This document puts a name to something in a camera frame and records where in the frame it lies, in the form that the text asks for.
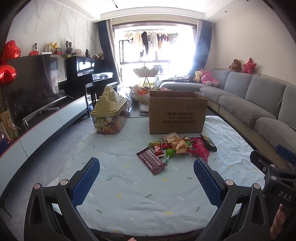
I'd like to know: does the light blue tablecloth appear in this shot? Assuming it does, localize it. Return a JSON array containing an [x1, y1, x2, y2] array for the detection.
[[46, 115, 266, 235]]

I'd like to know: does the grey television cabinet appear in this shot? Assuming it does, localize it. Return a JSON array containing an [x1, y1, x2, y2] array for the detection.
[[0, 95, 90, 161]]

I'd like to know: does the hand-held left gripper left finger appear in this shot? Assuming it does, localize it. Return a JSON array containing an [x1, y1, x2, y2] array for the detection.
[[24, 158, 101, 241]]

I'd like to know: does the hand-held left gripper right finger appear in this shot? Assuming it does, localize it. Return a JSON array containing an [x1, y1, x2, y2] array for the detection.
[[193, 158, 271, 241]]

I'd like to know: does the black curved television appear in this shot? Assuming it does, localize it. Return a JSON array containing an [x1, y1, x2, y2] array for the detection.
[[6, 56, 70, 126]]

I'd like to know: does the dark green snack packet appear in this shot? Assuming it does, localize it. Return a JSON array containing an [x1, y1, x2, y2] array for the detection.
[[200, 134, 218, 152]]

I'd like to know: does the pink snack packet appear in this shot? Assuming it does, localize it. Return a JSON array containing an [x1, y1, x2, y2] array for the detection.
[[188, 144, 210, 163]]

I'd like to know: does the red heart foil balloon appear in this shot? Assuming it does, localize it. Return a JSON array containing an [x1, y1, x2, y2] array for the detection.
[[0, 65, 17, 87], [2, 40, 21, 63]]

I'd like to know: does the white camera toy red base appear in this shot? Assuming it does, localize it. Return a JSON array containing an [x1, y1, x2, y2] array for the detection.
[[29, 42, 41, 56]]

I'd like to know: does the pink star pillow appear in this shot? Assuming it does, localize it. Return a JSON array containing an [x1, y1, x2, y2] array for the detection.
[[242, 58, 258, 75]]

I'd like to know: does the pink plush toy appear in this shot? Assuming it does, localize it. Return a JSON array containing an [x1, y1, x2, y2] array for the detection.
[[201, 68, 220, 87]]

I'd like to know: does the brown cardboard box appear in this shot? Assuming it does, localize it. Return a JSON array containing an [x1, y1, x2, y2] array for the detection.
[[148, 90, 208, 135]]

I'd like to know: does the white tiered bowl stand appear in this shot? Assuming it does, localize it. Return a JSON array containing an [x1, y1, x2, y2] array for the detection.
[[129, 65, 161, 114]]

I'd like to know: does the pile of snack packets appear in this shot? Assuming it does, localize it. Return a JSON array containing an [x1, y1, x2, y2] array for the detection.
[[132, 86, 149, 96]]

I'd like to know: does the beige printed paper bag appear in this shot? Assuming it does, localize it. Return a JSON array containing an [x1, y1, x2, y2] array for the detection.
[[0, 109, 15, 140]]

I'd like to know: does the clear plastic zip bag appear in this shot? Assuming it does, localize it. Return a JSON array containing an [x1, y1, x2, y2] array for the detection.
[[117, 87, 133, 112]]

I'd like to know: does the brown striped snack packet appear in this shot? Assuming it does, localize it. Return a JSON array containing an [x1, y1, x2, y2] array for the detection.
[[136, 148, 168, 175]]

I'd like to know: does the gold foil snack packet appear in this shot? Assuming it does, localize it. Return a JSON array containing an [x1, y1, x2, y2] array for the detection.
[[170, 139, 192, 155]]

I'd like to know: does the person's right hand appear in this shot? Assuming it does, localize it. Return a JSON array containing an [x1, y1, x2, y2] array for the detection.
[[270, 204, 285, 241]]

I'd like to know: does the green lollipop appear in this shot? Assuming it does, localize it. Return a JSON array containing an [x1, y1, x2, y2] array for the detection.
[[165, 148, 176, 163]]

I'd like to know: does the row of hanging laundry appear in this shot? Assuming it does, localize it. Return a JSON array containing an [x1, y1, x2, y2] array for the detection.
[[124, 31, 179, 56]]

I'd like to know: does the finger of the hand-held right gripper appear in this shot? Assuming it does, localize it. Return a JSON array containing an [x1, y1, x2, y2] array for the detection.
[[250, 150, 296, 191], [276, 144, 296, 164]]

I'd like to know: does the black piano bench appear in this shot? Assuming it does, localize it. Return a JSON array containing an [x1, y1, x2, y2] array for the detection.
[[85, 81, 118, 108]]

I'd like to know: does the black upright piano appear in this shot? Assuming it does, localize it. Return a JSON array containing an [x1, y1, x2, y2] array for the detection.
[[58, 56, 118, 109]]

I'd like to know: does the beige snack packet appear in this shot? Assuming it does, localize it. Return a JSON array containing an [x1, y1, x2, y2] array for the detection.
[[162, 132, 179, 142]]

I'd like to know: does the brown plush toy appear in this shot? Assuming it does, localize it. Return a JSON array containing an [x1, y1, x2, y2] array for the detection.
[[229, 59, 243, 73]]

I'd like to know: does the grey sectional sofa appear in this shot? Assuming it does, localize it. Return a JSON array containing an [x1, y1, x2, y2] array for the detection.
[[159, 68, 296, 168]]

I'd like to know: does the dark blue curtain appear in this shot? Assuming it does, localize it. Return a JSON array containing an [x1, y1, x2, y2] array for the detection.
[[188, 20, 212, 77], [96, 20, 123, 87]]

